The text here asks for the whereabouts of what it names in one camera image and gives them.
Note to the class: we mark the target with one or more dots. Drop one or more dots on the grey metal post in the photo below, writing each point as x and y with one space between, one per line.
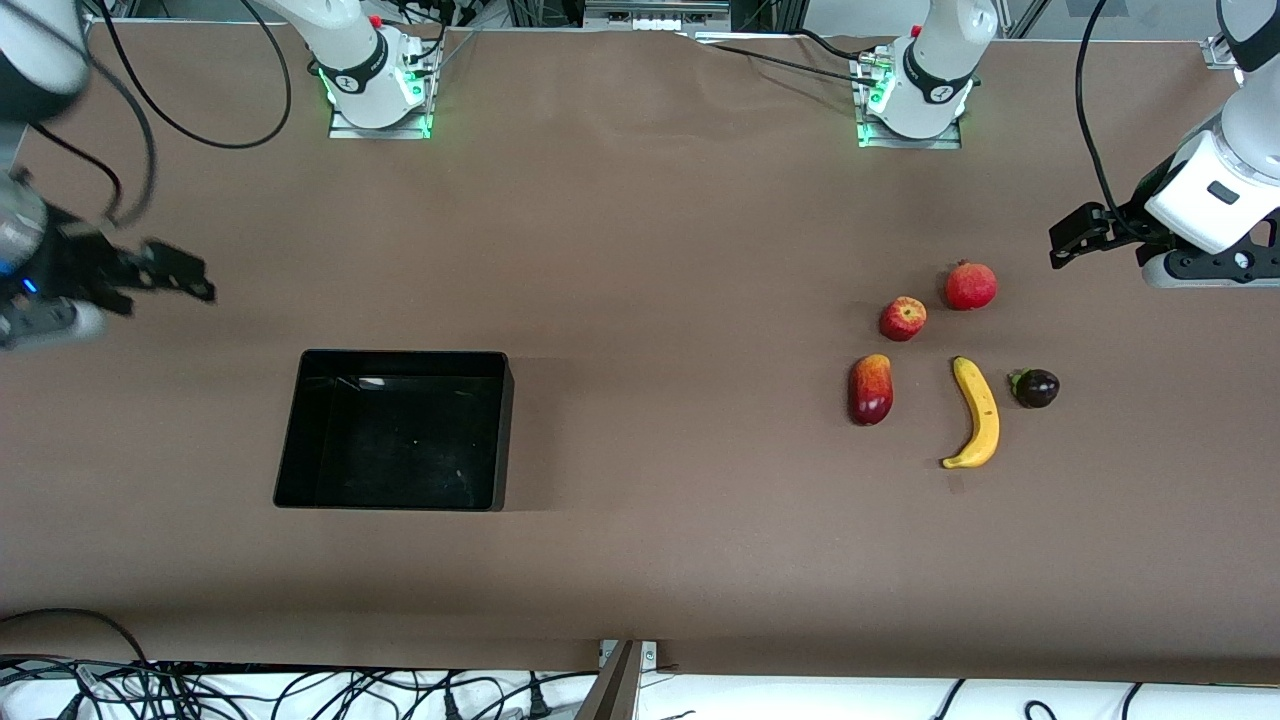
612 690

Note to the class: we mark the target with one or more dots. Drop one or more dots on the aluminium corner profile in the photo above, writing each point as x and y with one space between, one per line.
1220 52

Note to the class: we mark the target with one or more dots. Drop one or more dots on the grey power strip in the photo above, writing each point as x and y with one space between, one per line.
650 20

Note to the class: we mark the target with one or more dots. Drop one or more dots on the red yellow mango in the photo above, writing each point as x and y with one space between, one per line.
870 395

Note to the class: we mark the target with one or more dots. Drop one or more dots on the small red apple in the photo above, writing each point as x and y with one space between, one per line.
903 320

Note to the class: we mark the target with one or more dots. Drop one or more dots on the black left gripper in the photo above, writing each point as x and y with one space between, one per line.
1127 219

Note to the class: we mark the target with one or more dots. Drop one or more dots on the red pomegranate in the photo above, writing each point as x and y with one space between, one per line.
970 287

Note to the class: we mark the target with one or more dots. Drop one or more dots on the black plastic box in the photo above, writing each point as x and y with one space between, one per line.
400 440

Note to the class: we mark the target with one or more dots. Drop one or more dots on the silver bracket plate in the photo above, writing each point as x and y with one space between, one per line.
650 655

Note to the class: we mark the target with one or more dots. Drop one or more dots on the dark purple eggplant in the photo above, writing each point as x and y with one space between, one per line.
1037 389

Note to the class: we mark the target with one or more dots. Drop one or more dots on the yellow banana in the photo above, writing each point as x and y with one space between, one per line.
985 415

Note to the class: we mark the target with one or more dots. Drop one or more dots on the paper table cover sheet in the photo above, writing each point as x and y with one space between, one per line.
650 250

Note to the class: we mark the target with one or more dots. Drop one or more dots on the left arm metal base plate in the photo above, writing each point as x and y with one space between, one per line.
910 143

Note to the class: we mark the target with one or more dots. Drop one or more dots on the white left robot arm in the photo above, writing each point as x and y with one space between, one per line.
1195 205

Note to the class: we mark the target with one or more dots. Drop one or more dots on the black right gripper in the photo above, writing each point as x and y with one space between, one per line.
72 265

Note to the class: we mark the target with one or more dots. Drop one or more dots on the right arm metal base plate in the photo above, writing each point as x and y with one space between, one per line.
380 132

